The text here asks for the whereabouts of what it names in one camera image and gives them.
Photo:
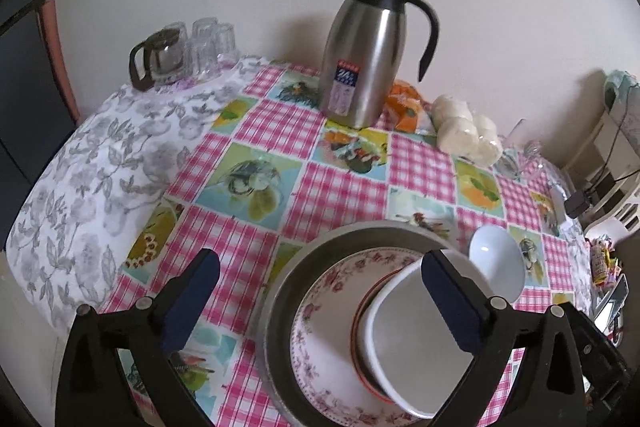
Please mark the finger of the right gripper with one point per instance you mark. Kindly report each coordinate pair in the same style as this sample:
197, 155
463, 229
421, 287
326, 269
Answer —
602, 365

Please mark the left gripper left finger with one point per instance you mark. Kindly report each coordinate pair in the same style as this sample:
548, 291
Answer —
93, 389

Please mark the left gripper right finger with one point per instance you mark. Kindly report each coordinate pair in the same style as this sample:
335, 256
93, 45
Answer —
547, 390

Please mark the white square bowl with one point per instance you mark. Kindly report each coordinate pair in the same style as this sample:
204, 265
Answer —
410, 350

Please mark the small white bowl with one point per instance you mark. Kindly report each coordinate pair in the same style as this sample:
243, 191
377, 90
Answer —
497, 255

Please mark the large stainless steel plate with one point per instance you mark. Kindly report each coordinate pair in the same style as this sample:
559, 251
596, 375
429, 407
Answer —
287, 291

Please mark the strawberry pattern bowl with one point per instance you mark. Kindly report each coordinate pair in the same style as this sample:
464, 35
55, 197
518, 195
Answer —
357, 349

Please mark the floral rim round plate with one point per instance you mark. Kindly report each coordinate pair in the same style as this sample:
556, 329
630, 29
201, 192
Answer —
321, 340

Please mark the candy packet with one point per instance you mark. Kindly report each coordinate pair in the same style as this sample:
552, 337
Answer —
605, 266

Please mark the grey floral towel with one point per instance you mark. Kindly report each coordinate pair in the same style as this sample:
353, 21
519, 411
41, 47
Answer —
88, 207

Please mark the black power adapter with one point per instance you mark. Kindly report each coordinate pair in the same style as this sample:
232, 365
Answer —
577, 204

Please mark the white plastic basket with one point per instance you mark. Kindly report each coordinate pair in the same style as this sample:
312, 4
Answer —
606, 165

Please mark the clear glass mug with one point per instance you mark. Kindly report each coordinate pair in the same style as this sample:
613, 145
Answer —
521, 158

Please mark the bag of steamed buns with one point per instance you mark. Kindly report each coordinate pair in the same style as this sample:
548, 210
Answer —
461, 132

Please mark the pink checkered tablecloth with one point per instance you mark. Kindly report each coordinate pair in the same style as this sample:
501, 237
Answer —
273, 174

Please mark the orange snack packet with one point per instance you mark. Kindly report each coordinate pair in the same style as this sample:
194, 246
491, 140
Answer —
406, 109

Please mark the clear drinking glass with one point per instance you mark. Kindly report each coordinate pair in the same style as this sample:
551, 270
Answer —
204, 55
228, 54

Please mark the stainless steel thermos jug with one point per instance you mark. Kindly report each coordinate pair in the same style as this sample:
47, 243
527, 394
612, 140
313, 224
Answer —
362, 56

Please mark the glass teapot black handle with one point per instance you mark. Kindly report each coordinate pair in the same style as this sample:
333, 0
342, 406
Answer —
158, 60

